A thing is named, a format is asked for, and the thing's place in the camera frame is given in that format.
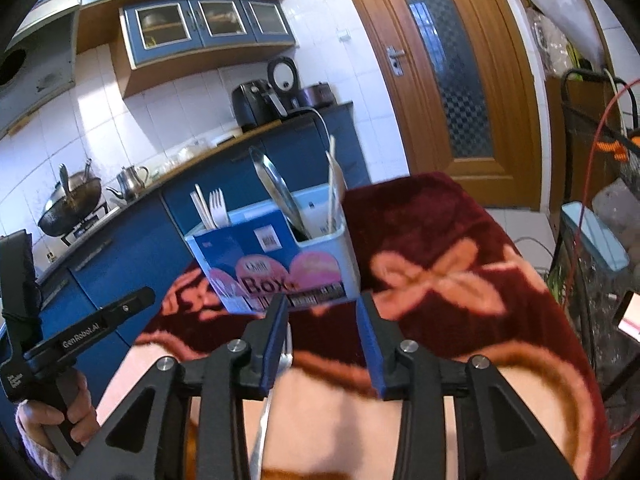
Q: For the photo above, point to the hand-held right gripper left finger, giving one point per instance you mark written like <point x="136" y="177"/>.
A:
<point x="277" y="345"/>

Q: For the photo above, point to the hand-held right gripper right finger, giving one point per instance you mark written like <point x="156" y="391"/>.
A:
<point x="372" y="355"/>

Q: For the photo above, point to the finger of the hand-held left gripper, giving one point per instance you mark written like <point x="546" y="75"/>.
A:
<point x="130" y="306"/>

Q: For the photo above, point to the stainless steel spoon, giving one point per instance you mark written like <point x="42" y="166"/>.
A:
<point x="265" y="175"/>
<point x="260" y="440"/>
<point x="289" y="202"/>

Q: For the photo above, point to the white blue utensil box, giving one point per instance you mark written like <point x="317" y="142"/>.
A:
<point x="325" y="260"/>

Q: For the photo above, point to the white plastic spoon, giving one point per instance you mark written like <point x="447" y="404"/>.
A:
<point x="340" y="185"/>

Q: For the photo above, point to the person's left hand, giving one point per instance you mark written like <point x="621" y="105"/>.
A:
<point x="85" y="410"/>

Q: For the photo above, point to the blue kitchen base cabinet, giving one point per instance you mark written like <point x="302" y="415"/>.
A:
<point x="130" y="245"/>

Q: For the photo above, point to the gas stove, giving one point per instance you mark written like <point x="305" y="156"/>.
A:
<point x="87" y="225"/>

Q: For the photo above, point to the black wok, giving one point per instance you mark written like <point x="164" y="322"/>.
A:
<point x="65" y="215"/>

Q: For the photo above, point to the white plastic knife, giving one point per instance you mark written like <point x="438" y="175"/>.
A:
<point x="201" y="210"/>

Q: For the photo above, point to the steel kettle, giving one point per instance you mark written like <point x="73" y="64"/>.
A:
<point x="129" y="182"/>

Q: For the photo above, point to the white plastic fork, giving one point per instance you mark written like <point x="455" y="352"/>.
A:
<point x="217" y="207"/>

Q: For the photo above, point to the metal spatula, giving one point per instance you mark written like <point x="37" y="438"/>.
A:
<point x="87" y="170"/>

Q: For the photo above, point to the metal ladle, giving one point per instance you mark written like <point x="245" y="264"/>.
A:
<point x="65" y="177"/>

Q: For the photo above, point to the dark red patterned blanket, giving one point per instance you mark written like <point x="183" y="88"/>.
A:
<point x="450" y="220"/>

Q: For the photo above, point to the clear food container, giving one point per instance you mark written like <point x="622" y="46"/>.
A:
<point x="187" y="154"/>

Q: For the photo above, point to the wooden cutting board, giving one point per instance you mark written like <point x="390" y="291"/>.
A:
<point x="220" y="144"/>

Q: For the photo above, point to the black air fryer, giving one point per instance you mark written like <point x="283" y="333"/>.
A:
<point x="247" y="105"/>

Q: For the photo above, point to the wooden door with frosted glass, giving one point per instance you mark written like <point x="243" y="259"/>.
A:
<point x="422" y="120"/>

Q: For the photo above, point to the grey range hood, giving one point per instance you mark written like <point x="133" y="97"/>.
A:
<point x="45" y="70"/>

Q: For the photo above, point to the light blue lid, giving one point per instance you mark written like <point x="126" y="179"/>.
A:
<point x="595" y="235"/>

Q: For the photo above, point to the dark brown slow cooker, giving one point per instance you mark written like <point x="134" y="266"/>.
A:
<point x="317" y="94"/>

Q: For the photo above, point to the steel pot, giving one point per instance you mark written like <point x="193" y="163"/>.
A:
<point x="157" y="19"/>

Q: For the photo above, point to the wooden shelf unit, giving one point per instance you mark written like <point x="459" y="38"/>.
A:
<point x="570" y="95"/>

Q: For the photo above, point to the bag of white packets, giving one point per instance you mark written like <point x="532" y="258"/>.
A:
<point x="547" y="45"/>

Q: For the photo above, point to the white plastic bag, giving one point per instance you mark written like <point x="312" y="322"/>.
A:
<point x="560" y="0"/>

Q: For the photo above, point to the blue glass-door wall cabinet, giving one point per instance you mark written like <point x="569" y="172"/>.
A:
<point x="192" y="21"/>

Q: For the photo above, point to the white wall switch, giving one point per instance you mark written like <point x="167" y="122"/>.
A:
<point x="344" y="35"/>

